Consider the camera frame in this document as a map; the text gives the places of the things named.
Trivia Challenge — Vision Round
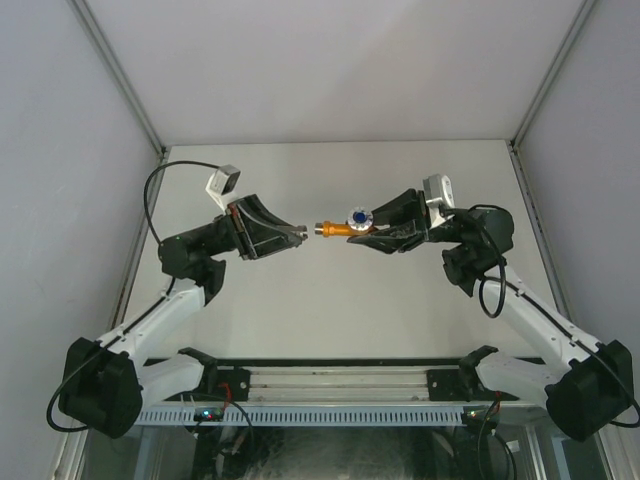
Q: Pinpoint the left aluminium frame post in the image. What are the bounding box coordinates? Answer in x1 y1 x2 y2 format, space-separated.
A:
67 0 166 330

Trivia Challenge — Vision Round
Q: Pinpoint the left camera cable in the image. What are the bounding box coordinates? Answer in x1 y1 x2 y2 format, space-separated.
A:
143 159 221 246

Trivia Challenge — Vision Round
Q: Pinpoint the right aluminium frame post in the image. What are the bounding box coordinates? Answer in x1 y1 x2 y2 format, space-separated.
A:
505 0 601 318

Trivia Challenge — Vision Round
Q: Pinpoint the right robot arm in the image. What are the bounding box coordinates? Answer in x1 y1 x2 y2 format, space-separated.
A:
348 189 639 441

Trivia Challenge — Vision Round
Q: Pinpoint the perforated cable tray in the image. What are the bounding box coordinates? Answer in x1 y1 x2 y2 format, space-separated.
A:
136 405 465 427

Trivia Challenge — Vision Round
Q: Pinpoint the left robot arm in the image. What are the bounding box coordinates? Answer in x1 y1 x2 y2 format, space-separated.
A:
46 195 308 439

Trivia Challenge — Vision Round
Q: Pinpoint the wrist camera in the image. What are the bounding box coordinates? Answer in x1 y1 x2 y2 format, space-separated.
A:
205 165 241 211
423 174 455 228

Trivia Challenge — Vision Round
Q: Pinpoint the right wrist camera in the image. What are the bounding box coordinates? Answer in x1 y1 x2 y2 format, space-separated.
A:
423 174 455 228

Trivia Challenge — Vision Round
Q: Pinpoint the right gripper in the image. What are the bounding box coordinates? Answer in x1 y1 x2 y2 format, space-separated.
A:
345 190 463 254

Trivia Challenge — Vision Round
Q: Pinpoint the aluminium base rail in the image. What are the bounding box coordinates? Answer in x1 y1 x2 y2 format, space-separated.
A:
205 360 495 406

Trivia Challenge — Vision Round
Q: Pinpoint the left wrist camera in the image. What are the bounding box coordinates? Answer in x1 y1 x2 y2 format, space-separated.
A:
205 165 241 211

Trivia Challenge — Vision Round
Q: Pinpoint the orange water faucet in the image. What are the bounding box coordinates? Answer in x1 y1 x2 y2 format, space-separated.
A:
313 207 376 238

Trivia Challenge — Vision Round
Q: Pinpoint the camera cable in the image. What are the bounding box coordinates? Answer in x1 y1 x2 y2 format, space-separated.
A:
449 203 509 319
143 159 221 246

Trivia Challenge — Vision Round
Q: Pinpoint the grey metal tee fitting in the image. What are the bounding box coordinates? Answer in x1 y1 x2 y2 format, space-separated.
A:
293 225 309 240

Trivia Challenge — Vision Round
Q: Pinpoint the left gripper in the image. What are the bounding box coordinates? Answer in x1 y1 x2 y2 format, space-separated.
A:
193 194 305 261

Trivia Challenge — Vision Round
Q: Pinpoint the aluminium frame post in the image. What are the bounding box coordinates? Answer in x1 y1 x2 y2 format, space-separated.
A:
67 0 166 330
505 0 601 318

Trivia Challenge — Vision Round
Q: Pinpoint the right camera cable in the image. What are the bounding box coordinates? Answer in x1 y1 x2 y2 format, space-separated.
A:
449 203 509 319

